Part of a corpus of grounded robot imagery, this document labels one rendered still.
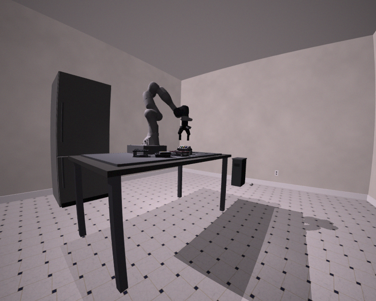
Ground dark grey work table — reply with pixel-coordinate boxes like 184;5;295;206
81;151;222;167

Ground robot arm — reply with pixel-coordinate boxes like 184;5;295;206
142;82;193;145

